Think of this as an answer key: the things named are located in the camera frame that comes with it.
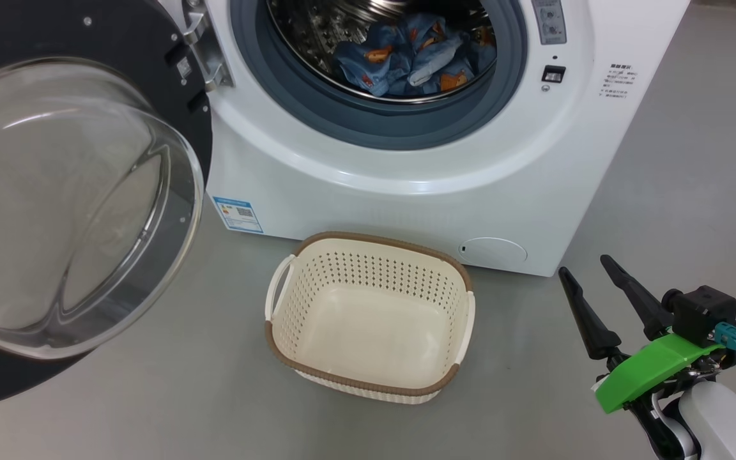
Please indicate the cream perforated laundry basket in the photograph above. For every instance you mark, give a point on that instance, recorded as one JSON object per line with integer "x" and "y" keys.
{"x": 368, "y": 332}

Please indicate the grey rubber door gasket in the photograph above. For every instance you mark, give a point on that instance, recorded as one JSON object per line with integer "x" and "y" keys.
{"x": 374, "y": 124}

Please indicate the black round glass washer door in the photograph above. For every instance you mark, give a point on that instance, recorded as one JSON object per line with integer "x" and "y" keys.
{"x": 55, "y": 191}

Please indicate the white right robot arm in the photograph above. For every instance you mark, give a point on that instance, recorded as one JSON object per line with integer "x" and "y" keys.
{"x": 726, "y": 421}

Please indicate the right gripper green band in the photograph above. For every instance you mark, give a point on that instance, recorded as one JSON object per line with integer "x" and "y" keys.
{"x": 649, "y": 370}

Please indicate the blue bear-print garment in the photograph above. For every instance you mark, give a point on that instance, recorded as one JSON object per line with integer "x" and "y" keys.
{"x": 406, "y": 57}

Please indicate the round white filter cover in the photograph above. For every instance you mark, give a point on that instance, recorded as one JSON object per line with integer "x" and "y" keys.
{"x": 492, "y": 251}

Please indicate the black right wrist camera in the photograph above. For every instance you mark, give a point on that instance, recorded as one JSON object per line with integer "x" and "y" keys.
{"x": 703, "y": 313}

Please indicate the white front-load washing machine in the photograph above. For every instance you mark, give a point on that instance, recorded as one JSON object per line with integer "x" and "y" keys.
{"x": 406, "y": 198}

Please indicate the metal door hinge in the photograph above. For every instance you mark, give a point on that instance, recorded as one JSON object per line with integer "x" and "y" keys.
{"x": 211, "y": 57}

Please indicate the grey warning sticker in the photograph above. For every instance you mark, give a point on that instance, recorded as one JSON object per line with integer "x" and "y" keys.
{"x": 549, "y": 19}

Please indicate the blue energy label sticker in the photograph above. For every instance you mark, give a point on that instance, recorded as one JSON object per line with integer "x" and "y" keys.
{"x": 237, "y": 214}

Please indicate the perforated steel washer drum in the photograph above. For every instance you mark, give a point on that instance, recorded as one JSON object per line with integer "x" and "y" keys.
{"x": 304, "y": 32}

